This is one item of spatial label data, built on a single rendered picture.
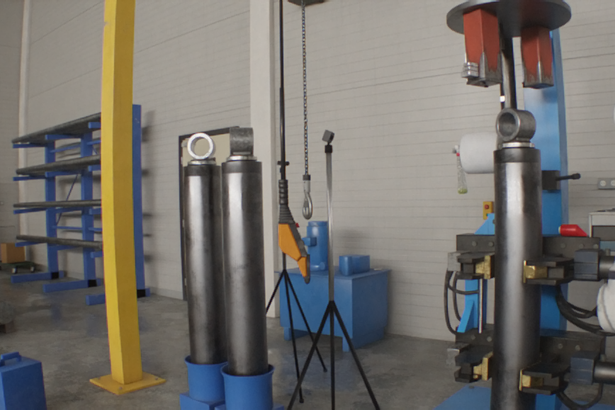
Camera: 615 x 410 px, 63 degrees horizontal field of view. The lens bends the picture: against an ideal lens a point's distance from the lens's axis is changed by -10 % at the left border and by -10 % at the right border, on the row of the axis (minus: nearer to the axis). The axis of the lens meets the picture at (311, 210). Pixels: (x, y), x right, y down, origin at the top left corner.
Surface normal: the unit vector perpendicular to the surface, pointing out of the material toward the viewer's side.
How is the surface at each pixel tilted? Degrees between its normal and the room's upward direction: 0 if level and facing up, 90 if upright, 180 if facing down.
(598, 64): 90
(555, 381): 90
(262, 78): 90
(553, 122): 90
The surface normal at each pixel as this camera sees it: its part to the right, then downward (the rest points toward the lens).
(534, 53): -0.88, 0.03
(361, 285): 0.77, 0.00
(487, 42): 0.48, 0.01
